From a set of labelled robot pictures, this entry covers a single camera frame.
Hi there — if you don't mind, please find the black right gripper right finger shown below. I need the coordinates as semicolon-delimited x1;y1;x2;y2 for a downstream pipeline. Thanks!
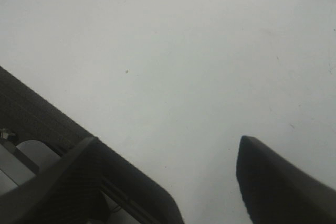
236;136;335;223

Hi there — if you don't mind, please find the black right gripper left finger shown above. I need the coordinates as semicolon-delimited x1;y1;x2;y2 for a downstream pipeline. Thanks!
1;137;101;223

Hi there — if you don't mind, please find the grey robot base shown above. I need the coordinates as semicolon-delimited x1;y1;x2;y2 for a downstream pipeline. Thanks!
0;128;132;224

